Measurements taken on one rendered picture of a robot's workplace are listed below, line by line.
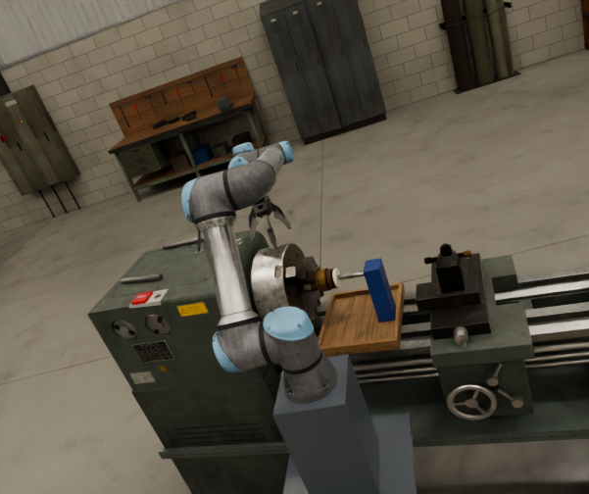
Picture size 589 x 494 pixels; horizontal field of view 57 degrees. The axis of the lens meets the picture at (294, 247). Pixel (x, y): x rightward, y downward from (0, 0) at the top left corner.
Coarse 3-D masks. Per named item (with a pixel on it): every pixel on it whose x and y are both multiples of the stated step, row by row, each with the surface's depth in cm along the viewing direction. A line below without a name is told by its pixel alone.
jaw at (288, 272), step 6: (276, 270) 192; (282, 270) 191; (288, 270) 191; (294, 270) 190; (300, 270) 195; (306, 270) 195; (276, 276) 191; (288, 276) 190; (294, 276) 190; (300, 276) 194; (306, 276) 194; (312, 276) 195; (294, 282) 196; (300, 282) 196; (306, 282) 196; (312, 282) 197
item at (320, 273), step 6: (318, 270) 199; (324, 270) 197; (330, 270) 197; (318, 276) 196; (324, 276) 196; (330, 276) 195; (318, 282) 196; (324, 282) 195; (330, 282) 195; (312, 288) 200; (318, 288) 197; (324, 288) 197; (330, 288) 200
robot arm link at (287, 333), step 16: (272, 320) 138; (288, 320) 137; (304, 320) 136; (272, 336) 135; (288, 336) 134; (304, 336) 135; (272, 352) 136; (288, 352) 136; (304, 352) 137; (320, 352) 142; (288, 368) 139; (304, 368) 138
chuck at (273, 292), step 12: (276, 252) 197; (288, 252) 199; (300, 252) 210; (264, 264) 194; (276, 264) 192; (288, 264) 196; (300, 264) 208; (264, 276) 192; (264, 288) 191; (276, 288) 189; (288, 288) 192; (300, 288) 207; (264, 300) 192; (276, 300) 190; (288, 300) 190; (300, 300) 201
